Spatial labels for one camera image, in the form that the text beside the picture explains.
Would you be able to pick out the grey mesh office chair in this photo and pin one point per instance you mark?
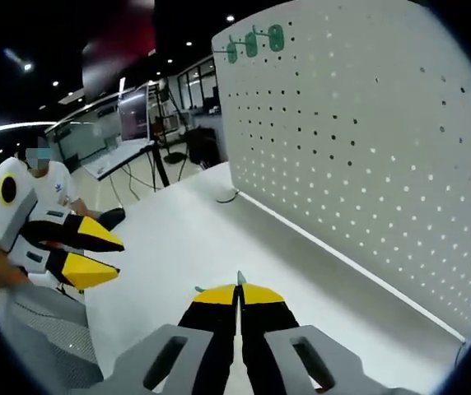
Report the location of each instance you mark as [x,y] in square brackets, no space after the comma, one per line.
[54,341]

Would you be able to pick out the white tilted board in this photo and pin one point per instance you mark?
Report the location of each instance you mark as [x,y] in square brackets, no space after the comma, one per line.
[116,158]

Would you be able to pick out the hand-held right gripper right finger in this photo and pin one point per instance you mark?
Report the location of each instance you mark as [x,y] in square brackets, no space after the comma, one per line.
[268,321]

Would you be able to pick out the long ceiling light strip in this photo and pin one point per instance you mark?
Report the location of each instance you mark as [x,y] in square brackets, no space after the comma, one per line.
[9,128]

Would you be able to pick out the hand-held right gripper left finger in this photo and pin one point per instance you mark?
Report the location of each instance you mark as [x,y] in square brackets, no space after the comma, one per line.
[206,321]

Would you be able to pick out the black office chair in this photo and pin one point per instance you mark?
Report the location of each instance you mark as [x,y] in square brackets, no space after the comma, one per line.
[202,146]

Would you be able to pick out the dark red hanging panel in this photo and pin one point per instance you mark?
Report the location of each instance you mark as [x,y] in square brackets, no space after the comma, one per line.
[116,45]

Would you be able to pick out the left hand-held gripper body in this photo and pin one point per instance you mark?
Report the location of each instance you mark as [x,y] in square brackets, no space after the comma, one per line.
[17,205]

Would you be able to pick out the large display screen on stand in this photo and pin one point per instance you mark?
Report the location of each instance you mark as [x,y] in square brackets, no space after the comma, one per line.
[134,115]

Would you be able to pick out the black rounded object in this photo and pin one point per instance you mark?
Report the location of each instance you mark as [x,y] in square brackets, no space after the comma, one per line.
[112,217]

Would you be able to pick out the white perforated mounting plate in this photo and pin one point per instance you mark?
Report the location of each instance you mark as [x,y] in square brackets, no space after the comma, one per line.
[342,144]

